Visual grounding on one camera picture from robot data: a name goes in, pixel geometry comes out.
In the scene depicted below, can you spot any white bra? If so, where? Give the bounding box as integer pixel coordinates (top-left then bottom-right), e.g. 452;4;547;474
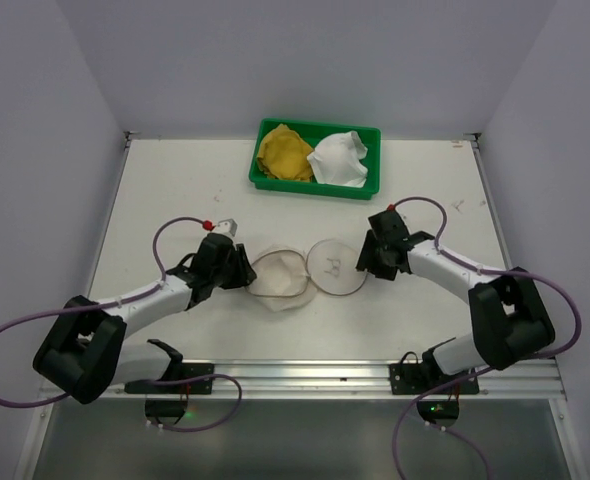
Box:
307;130;368;188

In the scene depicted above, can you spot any yellow bra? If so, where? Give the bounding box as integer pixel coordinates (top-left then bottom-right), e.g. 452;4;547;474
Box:
256;124;314;182

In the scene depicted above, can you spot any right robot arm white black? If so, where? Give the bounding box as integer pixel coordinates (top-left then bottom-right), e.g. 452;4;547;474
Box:
356;209;555;393

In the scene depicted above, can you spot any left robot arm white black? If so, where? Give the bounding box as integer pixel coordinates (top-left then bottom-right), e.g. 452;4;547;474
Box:
33;233;256;404

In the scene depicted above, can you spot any green plastic tray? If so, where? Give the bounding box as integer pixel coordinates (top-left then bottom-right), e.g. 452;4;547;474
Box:
248;118;381;200

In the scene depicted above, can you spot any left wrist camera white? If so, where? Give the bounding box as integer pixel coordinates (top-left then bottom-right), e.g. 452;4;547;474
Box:
212;219;238;239

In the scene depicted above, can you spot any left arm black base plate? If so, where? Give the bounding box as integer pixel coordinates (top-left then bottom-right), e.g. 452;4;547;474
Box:
124;362;215;395

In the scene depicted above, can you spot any aluminium rail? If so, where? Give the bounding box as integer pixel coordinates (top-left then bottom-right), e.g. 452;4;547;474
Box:
37;355;564;400

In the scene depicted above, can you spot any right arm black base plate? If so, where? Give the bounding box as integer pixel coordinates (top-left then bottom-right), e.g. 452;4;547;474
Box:
388;362;475;395

